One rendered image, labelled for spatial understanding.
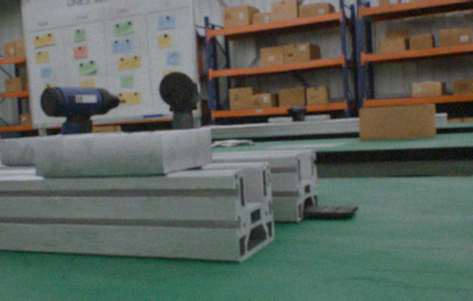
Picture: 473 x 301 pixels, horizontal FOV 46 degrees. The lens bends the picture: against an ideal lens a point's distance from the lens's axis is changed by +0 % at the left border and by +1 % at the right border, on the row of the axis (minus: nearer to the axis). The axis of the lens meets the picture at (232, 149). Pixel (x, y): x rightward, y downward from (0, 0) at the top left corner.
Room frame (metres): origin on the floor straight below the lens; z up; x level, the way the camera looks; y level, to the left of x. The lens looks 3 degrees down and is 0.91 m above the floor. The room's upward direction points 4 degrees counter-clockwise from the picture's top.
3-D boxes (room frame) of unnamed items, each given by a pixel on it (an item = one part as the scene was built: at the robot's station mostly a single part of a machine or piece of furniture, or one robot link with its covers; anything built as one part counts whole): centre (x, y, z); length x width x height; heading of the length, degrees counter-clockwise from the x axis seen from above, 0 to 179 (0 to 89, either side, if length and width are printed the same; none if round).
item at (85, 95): (1.13, 0.29, 0.89); 0.20 x 0.08 x 0.22; 144
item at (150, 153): (0.61, 0.12, 0.87); 0.16 x 0.11 x 0.07; 66
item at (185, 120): (1.00, 0.08, 0.89); 0.20 x 0.08 x 0.22; 177
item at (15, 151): (0.88, 0.27, 0.87); 0.16 x 0.11 x 0.07; 66
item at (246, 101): (10.88, -1.06, 1.58); 2.83 x 0.98 x 3.15; 65
